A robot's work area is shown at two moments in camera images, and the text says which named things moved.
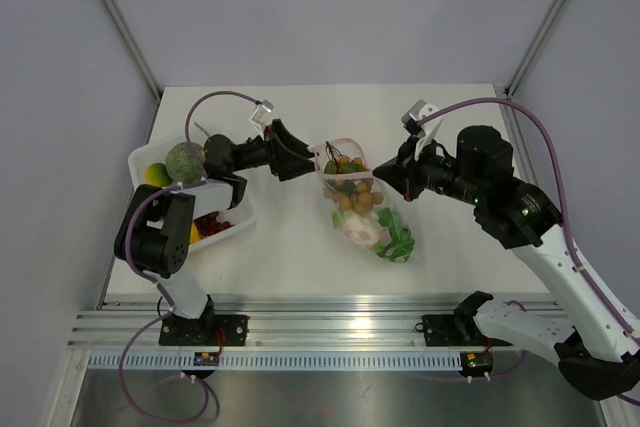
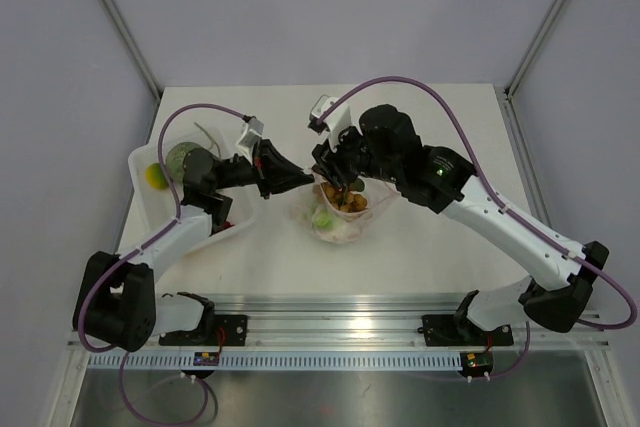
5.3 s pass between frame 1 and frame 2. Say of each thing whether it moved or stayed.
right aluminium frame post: stayed
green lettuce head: moved
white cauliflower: moved
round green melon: stayed
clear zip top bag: moved
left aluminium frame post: stayed
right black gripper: moved
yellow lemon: stayed
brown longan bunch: moved
